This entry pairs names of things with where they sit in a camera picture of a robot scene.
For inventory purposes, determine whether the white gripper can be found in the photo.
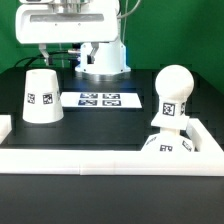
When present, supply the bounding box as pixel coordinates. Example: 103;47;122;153
16;0;119;66

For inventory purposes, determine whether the white lamp shade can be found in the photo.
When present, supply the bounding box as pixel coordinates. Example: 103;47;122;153
22;69;64;124

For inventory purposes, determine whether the white lamp bulb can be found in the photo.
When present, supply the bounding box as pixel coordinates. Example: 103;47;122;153
151;65;194;130

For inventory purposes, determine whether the white lamp base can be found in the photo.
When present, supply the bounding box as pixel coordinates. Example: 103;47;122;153
139;113;196;153

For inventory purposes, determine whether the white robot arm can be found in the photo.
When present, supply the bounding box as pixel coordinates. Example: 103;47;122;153
15;0;131;81

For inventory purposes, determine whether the white marker plate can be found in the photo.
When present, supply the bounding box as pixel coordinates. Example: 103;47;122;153
61;92;141;109

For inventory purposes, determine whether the white U-shaped fence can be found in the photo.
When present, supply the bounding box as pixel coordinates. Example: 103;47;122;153
0;118;224;176

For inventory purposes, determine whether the black cable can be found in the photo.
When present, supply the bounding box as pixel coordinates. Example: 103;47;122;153
13;49;82;68

